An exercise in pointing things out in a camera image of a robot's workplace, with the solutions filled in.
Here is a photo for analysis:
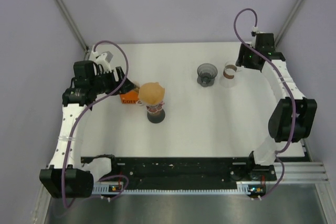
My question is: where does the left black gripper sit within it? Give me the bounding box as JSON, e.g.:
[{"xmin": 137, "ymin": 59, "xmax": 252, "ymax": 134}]
[{"xmin": 90, "ymin": 66, "xmax": 135, "ymax": 95}]

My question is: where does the glass cup with brown band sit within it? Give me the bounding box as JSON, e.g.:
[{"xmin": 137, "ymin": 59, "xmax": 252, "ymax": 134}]
[{"xmin": 223, "ymin": 61, "xmax": 241, "ymax": 80}]

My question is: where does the orange coffee filter box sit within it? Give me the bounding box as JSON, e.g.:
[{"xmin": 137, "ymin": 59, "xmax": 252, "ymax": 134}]
[{"xmin": 119, "ymin": 81, "xmax": 140, "ymax": 104}]

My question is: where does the single brown paper filter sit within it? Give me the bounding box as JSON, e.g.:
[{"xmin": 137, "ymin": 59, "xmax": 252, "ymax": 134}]
[{"xmin": 138, "ymin": 82, "xmax": 165, "ymax": 105}]

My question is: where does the grey smoked plastic dripper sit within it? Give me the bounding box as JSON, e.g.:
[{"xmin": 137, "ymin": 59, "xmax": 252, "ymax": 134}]
[{"xmin": 197, "ymin": 63, "xmax": 218, "ymax": 87}]

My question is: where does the clear glass dripper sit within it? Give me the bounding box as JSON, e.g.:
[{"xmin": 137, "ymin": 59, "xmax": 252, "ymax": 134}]
[{"xmin": 136, "ymin": 99, "xmax": 164, "ymax": 114}]

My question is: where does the glass carafe with red rim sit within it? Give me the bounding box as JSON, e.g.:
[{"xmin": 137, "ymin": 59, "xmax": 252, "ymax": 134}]
[{"xmin": 146, "ymin": 104, "xmax": 165, "ymax": 124}]

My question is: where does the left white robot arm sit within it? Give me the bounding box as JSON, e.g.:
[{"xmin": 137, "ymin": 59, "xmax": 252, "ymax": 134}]
[{"xmin": 39, "ymin": 60, "xmax": 132, "ymax": 200}]

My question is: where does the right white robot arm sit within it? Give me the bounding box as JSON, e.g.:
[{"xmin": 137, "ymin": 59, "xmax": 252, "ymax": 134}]
[{"xmin": 236, "ymin": 31, "xmax": 317, "ymax": 180}]

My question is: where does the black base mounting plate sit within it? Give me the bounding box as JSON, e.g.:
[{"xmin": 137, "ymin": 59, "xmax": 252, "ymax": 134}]
[{"xmin": 80, "ymin": 155, "xmax": 276, "ymax": 190}]

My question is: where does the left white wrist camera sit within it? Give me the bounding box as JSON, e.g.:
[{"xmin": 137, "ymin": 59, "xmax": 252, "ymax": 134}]
[{"xmin": 92, "ymin": 51, "xmax": 113, "ymax": 73}]

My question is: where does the grey slotted cable duct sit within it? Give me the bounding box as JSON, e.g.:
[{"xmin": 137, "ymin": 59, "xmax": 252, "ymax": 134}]
[{"xmin": 92, "ymin": 182, "xmax": 266, "ymax": 196}]

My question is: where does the aluminium frame rail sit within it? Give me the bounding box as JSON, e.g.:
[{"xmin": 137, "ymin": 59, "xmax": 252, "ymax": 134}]
[{"xmin": 41, "ymin": 162, "xmax": 329, "ymax": 183}]

